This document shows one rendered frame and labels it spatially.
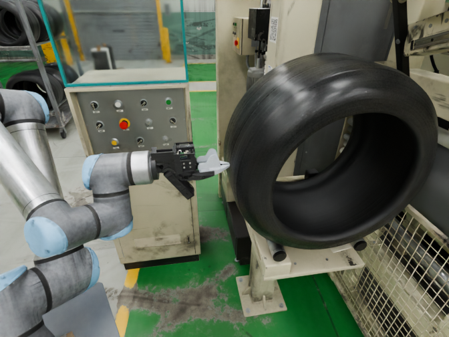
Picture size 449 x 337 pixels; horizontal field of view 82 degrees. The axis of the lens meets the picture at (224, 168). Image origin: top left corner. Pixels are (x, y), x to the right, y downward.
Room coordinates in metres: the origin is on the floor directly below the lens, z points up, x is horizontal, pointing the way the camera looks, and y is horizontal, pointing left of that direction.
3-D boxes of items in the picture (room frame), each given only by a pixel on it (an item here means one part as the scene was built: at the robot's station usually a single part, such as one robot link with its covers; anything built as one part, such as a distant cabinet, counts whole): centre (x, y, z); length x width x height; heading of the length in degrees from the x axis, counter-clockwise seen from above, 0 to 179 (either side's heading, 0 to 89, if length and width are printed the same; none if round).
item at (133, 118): (1.39, 0.47, 0.63); 0.56 x 0.41 x 1.27; 99
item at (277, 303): (1.00, -0.23, 0.02); 0.27 x 0.27 x 0.04; 9
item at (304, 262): (0.75, -0.29, 0.80); 0.37 x 0.36 x 0.02; 99
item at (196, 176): (0.60, 0.07, 1.19); 0.09 x 0.05 x 0.02; 99
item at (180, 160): (0.61, 0.13, 1.22); 0.12 x 0.08 x 0.09; 99
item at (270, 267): (0.73, -0.15, 0.84); 0.36 x 0.09 x 0.06; 9
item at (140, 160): (0.60, 0.22, 1.21); 0.10 x 0.05 x 0.09; 9
